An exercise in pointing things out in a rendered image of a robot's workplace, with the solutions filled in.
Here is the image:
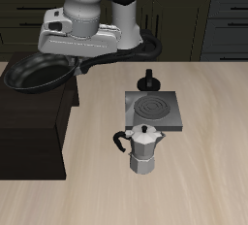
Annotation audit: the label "silver moka pot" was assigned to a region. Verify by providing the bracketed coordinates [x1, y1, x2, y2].
[112, 123, 167, 176]

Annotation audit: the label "dark kitchen cupboards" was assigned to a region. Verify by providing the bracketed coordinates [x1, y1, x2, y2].
[0, 0, 248, 63]

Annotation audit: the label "round black knob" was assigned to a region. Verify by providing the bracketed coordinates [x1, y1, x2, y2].
[137, 68, 162, 92]

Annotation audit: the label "dark wooden cabinet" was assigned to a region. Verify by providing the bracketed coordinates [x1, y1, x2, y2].
[0, 51, 80, 181]

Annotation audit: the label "black frying pan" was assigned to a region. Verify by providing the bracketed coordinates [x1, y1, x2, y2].
[3, 48, 140, 95]

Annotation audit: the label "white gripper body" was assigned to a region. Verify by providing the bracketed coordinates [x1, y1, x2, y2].
[37, 23, 123, 58]

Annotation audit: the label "dark grey stove plate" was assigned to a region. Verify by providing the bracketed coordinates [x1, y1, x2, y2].
[124, 89, 184, 133]

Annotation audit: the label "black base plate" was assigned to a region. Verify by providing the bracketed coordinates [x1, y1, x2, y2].
[111, 29, 163, 63]

